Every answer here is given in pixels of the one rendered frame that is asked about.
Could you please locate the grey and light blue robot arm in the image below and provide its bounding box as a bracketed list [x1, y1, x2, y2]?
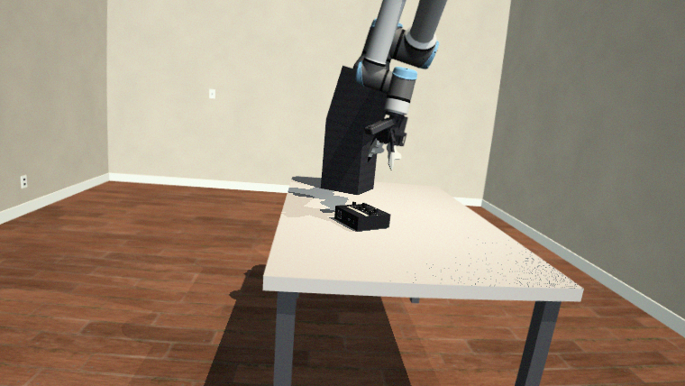
[353, 0, 447, 115]

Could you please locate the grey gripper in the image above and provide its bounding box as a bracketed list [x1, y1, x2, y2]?
[367, 111, 408, 170]

